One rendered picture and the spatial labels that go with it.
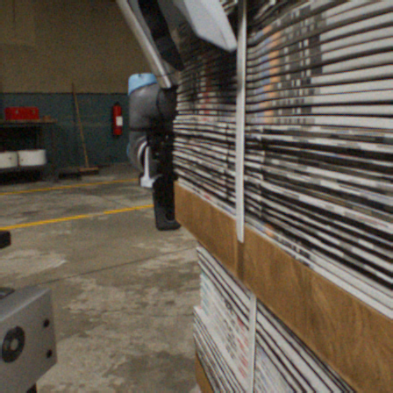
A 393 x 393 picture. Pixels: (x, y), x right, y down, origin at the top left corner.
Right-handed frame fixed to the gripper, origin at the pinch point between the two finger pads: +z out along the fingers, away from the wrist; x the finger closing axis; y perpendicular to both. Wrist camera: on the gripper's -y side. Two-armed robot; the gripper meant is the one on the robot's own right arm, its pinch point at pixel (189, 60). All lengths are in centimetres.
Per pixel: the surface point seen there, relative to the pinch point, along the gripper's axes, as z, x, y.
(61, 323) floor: 77, 157, -66
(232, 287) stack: 19.3, 4.6, -5.0
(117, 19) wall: -99, 712, 133
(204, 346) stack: 28.7, 12.6, -10.3
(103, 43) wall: -75, 702, 91
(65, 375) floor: 78, 115, -64
